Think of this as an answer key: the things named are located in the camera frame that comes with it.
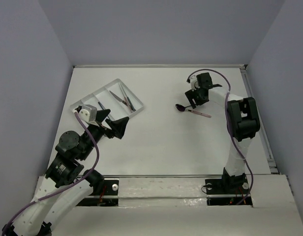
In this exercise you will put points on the dark grey chopstick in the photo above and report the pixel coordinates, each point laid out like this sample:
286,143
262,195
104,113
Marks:
103,108

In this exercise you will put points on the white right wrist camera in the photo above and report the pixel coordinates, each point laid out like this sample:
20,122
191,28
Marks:
193,82

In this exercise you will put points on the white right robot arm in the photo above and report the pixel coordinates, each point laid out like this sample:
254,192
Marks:
242,122

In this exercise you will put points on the dark handled knife in tray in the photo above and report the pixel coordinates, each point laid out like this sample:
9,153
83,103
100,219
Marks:
121,100

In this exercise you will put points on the purple spoon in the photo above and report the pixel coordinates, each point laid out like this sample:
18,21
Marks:
181,108

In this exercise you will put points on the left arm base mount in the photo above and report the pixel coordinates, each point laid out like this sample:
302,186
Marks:
106,197

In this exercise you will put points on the white cutlery tray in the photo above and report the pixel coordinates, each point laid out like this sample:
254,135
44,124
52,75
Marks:
118,110

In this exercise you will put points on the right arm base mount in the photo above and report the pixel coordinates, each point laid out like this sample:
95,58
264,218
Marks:
216,195

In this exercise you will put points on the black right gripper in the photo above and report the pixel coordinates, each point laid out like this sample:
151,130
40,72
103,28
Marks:
191,95

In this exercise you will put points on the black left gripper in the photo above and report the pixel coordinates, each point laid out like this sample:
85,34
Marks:
104,126

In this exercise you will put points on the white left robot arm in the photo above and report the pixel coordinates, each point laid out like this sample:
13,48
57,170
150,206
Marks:
70,177

